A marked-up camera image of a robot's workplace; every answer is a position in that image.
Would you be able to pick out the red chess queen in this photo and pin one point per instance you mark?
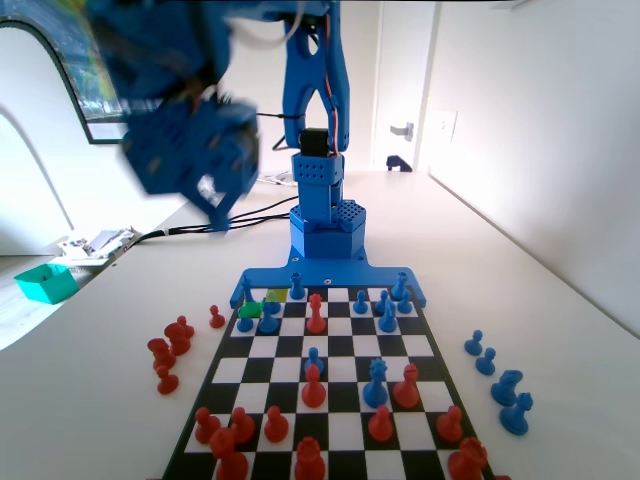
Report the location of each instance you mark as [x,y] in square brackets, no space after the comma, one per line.
[309,464]

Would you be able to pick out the white curved panel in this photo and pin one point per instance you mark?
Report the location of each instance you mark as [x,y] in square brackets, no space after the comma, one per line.
[30,100]

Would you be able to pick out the red chess pawn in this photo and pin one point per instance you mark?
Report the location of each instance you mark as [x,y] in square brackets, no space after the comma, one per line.
[205,428]
[215,319]
[242,429]
[185,327]
[313,391]
[380,428]
[167,385]
[450,428]
[275,428]

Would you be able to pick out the blue chess queen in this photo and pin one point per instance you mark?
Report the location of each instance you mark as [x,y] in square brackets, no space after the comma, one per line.
[375,391]

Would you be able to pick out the framed map poster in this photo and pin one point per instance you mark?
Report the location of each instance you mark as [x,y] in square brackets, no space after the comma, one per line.
[70,55]

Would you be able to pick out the red chess knight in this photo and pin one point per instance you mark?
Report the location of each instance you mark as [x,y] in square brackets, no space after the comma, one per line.
[177,342]

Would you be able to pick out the blue chess pawn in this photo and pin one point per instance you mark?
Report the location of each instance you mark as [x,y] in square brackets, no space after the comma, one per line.
[244,326]
[314,360]
[382,298]
[268,325]
[405,305]
[485,363]
[473,345]
[360,305]

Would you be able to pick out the blue chess rook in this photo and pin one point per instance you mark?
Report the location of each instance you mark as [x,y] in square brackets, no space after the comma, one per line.
[399,289]

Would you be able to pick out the red chess king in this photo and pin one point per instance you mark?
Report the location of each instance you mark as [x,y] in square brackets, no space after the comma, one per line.
[316,320]

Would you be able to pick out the blue base plate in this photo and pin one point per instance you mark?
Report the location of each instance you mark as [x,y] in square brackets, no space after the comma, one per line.
[350,275]

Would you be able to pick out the blue printed clamp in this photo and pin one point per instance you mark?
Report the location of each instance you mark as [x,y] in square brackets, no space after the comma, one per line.
[397,161]

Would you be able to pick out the red chess rook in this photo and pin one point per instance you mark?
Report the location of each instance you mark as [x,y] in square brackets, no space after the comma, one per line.
[161,354]
[467,461]
[227,456]

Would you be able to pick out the white door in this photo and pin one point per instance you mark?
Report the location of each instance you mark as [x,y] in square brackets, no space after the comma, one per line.
[400,75]

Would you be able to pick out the stack of papers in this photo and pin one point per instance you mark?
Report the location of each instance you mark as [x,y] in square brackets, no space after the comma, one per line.
[100,242]

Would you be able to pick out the blue geared gripper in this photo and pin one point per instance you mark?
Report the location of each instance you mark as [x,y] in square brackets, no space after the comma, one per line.
[202,172]

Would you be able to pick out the teal plastic box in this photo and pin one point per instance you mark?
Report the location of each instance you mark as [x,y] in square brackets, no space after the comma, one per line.
[50,287]

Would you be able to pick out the black and white chessboard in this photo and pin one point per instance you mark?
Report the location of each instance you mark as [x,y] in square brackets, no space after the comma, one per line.
[340,350]

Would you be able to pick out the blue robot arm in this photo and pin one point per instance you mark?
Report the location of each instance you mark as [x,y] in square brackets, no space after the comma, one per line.
[330,242]

